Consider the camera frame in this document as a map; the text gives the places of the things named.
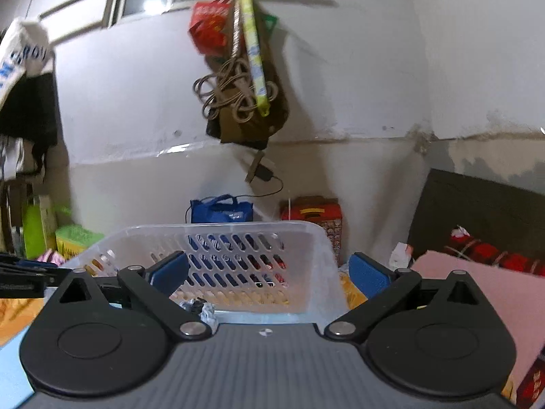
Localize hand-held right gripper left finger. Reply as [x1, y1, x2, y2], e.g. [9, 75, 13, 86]
[45, 251, 212, 342]

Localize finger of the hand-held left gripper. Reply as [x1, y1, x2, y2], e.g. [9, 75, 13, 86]
[0, 253, 59, 270]
[0, 268, 65, 300]

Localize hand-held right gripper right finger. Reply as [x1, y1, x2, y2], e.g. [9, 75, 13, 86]
[324, 252, 491, 342]

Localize clear plastic basket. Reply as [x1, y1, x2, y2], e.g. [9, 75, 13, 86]
[64, 221, 346, 324]

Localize pink striped cloth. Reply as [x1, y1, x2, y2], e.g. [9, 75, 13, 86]
[35, 248, 65, 267]

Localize green paper bag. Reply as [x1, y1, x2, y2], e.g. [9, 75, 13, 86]
[22, 195, 59, 261]

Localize orange patterned blanket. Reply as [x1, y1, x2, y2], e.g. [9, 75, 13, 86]
[0, 297, 45, 347]

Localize white crumpled paper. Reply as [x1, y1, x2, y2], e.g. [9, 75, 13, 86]
[389, 241, 415, 270]

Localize small black white toy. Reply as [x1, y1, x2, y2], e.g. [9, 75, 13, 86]
[180, 297, 218, 323]

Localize light green box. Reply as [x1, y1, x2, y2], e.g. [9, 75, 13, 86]
[54, 223, 106, 261]

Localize red printed carton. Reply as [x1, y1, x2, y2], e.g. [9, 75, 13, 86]
[280, 195, 344, 266]

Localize blue fabric bag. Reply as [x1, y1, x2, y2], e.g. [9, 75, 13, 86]
[189, 194, 255, 225]

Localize light blue mat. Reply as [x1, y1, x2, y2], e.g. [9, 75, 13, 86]
[0, 310, 316, 409]

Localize red plaid cloth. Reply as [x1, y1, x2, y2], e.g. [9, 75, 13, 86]
[444, 225, 545, 277]

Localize dark board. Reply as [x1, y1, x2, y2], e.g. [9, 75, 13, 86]
[406, 168, 545, 265]

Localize pink blanket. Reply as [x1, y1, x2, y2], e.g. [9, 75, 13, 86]
[409, 249, 545, 395]

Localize black garment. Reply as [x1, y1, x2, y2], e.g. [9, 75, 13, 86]
[0, 70, 59, 151]

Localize brown hanging bag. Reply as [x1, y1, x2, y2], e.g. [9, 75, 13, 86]
[205, 9, 291, 146]

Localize red package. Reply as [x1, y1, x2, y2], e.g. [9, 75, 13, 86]
[514, 360, 545, 409]

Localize white cloth with blue letters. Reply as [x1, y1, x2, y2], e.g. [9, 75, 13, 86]
[0, 18, 57, 112]

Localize red plastic bag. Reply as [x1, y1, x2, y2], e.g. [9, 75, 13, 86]
[188, 0, 237, 57]

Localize coiled beige rope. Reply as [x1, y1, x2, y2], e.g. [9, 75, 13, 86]
[193, 59, 280, 123]

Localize yellow printed strap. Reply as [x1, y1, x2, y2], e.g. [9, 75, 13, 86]
[235, 0, 272, 119]

